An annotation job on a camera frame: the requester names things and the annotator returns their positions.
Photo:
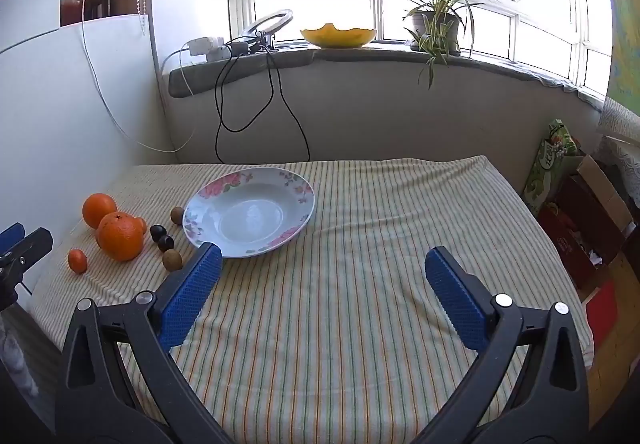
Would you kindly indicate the white power strip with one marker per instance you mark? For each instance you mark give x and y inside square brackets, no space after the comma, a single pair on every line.
[205,46]

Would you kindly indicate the large orange with stem mark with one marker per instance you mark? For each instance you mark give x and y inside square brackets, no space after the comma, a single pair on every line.
[120,236]

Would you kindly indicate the brown kiwi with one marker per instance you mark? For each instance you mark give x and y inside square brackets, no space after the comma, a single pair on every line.
[177,214]
[171,259]

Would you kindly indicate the floral rim white plate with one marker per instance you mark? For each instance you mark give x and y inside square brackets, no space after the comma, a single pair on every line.
[250,219]

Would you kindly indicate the dark small frame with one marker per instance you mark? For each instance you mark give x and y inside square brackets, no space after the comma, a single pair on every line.
[104,6]

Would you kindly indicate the white lace cloth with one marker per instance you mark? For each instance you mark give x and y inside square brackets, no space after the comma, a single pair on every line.
[622,144]

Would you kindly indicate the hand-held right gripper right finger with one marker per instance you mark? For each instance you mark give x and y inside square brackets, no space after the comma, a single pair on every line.
[457,299]

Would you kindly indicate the smooth large orange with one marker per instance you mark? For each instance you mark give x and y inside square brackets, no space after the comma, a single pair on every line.
[99,210]

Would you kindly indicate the small mandarin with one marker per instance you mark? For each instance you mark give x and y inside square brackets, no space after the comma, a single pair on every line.
[142,225]
[77,260]

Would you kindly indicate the potted spider plant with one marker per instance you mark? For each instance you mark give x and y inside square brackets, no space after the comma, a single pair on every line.
[440,24]

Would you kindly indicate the dark plum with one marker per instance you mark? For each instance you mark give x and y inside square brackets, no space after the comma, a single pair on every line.
[158,231]
[166,243]

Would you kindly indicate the red box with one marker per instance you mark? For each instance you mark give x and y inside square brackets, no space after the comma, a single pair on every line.
[602,314]

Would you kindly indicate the yellow wavy bowl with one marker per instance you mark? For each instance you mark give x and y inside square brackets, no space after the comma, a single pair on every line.
[337,39]

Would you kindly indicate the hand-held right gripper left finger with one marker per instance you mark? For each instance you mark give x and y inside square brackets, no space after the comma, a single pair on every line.
[192,294]

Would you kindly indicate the striped table cloth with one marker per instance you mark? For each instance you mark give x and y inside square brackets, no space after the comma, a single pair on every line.
[350,249]

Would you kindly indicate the green printed bag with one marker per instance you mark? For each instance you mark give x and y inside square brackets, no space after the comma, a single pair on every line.
[547,164]

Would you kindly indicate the wall map poster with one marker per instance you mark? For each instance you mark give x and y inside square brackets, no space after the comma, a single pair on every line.
[625,24]

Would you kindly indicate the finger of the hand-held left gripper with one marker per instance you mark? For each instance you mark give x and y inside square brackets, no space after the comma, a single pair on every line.
[32,246]
[11,238]

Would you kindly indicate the open cardboard box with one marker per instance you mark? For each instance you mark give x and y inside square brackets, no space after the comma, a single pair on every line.
[600,194]

